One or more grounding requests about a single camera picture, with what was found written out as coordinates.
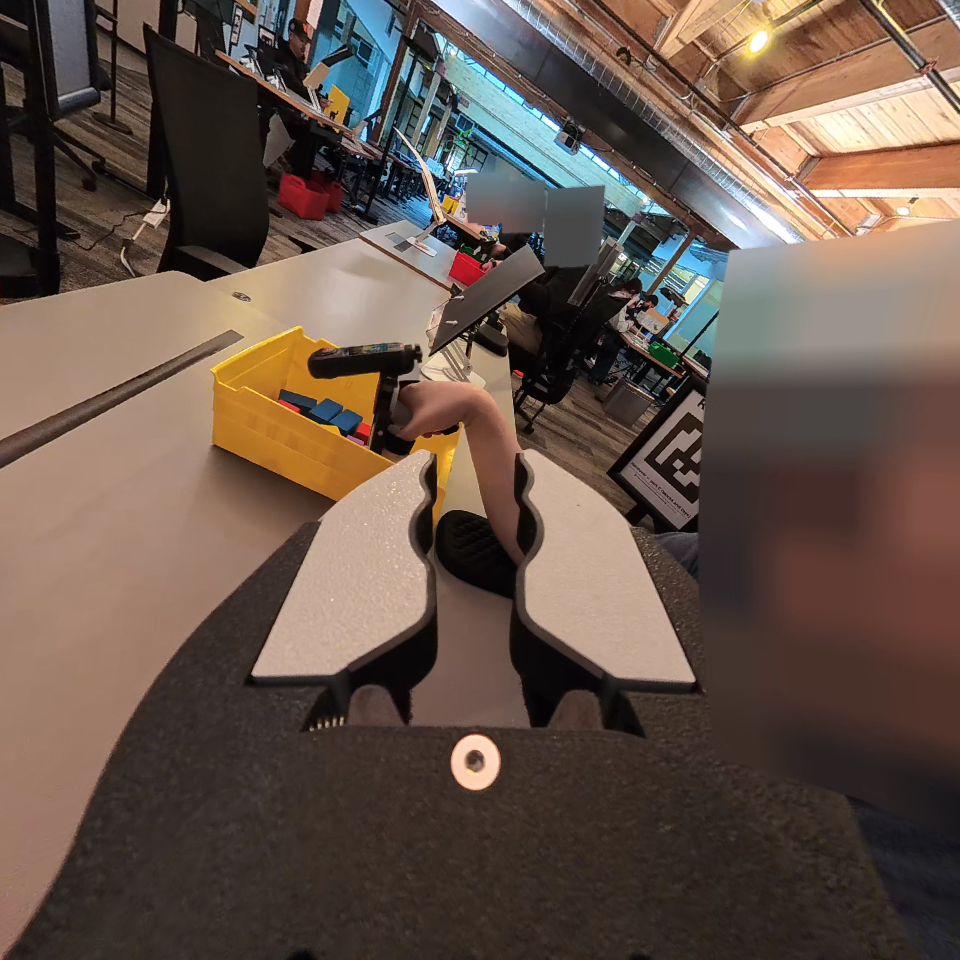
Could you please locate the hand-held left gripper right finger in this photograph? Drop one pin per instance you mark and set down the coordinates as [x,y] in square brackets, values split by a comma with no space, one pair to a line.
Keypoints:
[600,592]

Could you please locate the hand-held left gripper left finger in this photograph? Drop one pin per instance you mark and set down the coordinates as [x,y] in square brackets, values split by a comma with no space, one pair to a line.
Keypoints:
[352,592]

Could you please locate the large blue wooden block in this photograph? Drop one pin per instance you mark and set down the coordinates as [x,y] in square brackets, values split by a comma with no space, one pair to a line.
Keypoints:
[325,412]

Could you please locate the blue wooden cuboid block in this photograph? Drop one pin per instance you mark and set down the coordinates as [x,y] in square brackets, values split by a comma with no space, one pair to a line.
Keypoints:
[346,422]

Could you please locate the red wooden block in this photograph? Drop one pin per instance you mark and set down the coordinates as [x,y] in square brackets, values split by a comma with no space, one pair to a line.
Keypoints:
[289,409]

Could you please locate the yellow plastic bin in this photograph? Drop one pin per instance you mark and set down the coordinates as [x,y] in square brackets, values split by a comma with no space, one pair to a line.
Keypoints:
[255,435]

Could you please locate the person's right forearm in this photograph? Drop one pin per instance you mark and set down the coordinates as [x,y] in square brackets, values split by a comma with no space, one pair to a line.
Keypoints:
[495,472]

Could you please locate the person's right hand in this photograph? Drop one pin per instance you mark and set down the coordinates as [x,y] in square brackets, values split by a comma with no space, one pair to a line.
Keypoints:
[442,409]

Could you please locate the red plastic bin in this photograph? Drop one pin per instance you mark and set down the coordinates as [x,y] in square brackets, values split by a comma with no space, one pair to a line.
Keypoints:
[466,270]

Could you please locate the black tilted board stand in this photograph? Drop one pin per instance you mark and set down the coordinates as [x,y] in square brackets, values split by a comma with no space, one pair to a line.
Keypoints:
[487,300]

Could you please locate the framed black white marker sign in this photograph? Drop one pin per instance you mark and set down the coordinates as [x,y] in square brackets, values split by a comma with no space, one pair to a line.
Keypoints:
[667,465]

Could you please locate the red storage tote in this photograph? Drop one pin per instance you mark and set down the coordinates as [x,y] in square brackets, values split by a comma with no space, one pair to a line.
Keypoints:
[302,199]
[334,191]

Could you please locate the grey trash bin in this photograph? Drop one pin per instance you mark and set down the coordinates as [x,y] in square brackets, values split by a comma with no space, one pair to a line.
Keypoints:
[628,403]

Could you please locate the white curved board stand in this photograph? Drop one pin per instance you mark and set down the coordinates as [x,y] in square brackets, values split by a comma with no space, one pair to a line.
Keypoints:
[424,180]

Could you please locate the black mesh office chair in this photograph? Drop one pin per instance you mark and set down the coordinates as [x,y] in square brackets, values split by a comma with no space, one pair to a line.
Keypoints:
[570,345]

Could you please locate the green plastic bin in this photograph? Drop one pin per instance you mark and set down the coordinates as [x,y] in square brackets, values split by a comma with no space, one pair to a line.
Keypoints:
[664,354]

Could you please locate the yellow sign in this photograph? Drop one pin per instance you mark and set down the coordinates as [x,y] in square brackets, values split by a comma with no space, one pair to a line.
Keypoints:
[339,105]

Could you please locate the ceiling projector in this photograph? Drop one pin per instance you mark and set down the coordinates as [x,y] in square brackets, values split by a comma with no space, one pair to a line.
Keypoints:
[570,136]

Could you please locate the black framed board on stand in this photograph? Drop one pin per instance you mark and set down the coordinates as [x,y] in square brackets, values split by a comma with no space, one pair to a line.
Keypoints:
[71,45]

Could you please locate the round ceiling lamp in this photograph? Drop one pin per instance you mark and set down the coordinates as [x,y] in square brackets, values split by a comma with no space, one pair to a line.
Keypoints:
[757,39]

